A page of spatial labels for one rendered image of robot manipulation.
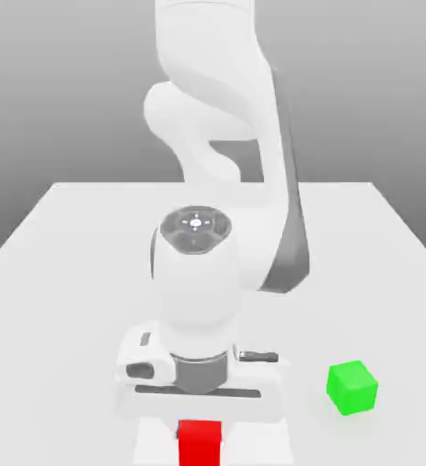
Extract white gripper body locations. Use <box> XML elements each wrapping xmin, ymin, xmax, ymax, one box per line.
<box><xmin>115</xmin><ymin>363</ymin><xmax>285</xmax><ymax>424</ymax></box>

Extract small green cube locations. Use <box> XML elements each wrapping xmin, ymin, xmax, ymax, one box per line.
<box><xmin>325</xmin><ymin>360</ymin><xmax>379</xmax><ymax>417</ymax></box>

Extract small red cube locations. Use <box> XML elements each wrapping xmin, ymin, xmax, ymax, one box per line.
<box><xmin>177</xmin><ymin>419</ymin><xmax>223</xmax><ymax>466</ymax></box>

